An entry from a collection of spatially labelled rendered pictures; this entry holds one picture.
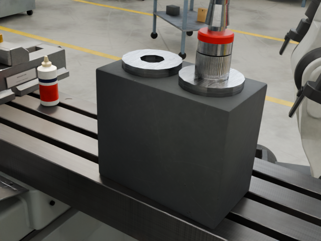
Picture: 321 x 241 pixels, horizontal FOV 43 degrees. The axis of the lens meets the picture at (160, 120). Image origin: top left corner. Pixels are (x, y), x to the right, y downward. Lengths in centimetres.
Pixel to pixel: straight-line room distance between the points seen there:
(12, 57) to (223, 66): 56
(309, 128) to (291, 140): 177
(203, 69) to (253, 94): 8
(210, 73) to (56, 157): 34
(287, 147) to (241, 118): 229
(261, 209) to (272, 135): 230
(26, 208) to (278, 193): 47
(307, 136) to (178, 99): 69
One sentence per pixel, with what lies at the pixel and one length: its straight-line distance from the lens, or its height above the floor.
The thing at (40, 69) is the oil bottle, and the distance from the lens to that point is 91.
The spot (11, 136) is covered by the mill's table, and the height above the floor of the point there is 96.
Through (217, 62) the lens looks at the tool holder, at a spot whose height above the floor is 119.
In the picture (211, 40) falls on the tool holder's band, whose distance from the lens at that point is 53.
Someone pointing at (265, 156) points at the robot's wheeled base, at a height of 61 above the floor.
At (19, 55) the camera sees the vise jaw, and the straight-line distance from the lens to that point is 99.
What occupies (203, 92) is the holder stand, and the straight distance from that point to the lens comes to 53.
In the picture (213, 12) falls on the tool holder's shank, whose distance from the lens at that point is 53.
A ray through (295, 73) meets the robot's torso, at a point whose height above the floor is 101.
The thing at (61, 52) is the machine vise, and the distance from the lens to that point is 108.
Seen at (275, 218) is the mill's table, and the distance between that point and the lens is 65.
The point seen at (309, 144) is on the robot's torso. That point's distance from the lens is 120.
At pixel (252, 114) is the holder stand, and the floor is 112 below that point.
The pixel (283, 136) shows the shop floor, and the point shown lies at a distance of 295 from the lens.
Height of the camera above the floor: 136
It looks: 27 degrees down
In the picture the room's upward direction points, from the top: 3 degrees clockwise
